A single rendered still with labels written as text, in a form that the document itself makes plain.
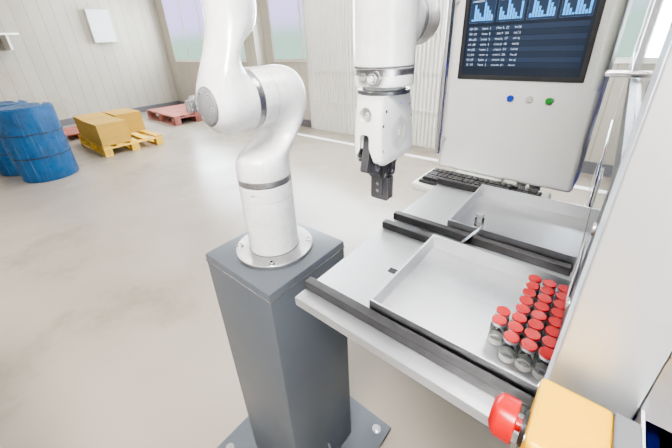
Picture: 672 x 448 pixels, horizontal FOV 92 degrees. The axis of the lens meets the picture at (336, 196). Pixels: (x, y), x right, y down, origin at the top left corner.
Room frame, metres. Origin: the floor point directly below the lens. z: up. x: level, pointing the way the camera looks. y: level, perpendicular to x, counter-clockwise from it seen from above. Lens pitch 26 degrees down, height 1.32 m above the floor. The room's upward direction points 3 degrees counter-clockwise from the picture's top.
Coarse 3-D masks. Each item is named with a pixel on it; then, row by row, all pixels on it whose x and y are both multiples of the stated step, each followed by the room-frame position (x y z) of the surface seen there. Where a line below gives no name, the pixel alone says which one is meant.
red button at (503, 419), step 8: (496, 400) 0.19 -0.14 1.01; (504, 400) 0.19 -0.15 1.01; (512, 400) 0.19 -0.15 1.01; (520, 400) 0.19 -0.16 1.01; (496, 408) 0.18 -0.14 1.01; (504, 408) 0.18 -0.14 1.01; (512, 408) 0.18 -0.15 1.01; (520, 408) 0.18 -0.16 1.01; (496, 416) 0.18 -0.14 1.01; (504, 416) 0.17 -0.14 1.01; (512, 416) 0.17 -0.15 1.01; (488, 424) 0.18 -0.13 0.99; (496, 424) 0.17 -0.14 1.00; (504, 424) 0.17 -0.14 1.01; (512, 424) 0.17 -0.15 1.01; (520, 424) 0.17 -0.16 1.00; (496, 432) 0.17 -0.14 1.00; (504, 432) 0.17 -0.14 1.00; (512, 432) 0.16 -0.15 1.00; (504, 440) 0.16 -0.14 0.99
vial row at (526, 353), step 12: (540, 288) 0.42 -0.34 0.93; (552, 288) 0.42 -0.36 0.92; (540, 300) 0.39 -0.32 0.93; (552, 300) 0.41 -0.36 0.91; (540, 312) 0.37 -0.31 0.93; (528, 324) 0.35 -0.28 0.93; (540, 324) 0.35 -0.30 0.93; (528, 336) 0.33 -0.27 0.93; (540, 336) 0.33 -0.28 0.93; (528, 348) 0.31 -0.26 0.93; (516, 360) 0.31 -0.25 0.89; (528, 360) 0.30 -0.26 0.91
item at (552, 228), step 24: (480, 192) 0.86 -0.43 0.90; (504, 192) 0.84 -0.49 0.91; (456, 216) 0.72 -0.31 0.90; (504, 216) 0.74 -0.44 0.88; (528, 216) 0.74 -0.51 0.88; (552, 216) 0.73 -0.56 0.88; (576, 216) 0.72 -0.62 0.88; (504, 240) 0.60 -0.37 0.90; (528, 240) 0.63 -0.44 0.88; (552, 240) 0.62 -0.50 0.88; (576, 240) 0.62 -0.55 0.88
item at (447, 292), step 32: (416, 256) 0.55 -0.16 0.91; (448, 256) 0.58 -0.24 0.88; (480, 256) 0.55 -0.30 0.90; (384, 288) 0.46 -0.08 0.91; (416, 288) 0.49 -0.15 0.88; (448, 288) 0.48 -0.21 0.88; (480, 288) 0.48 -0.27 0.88; (512, 288) 0.47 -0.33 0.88; (416, 320) 0.41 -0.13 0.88; (448, 320) 0.40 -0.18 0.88; (480, 320) 0.40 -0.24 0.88; (480, 352) 0.34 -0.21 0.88; (512, 384) 0.28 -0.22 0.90
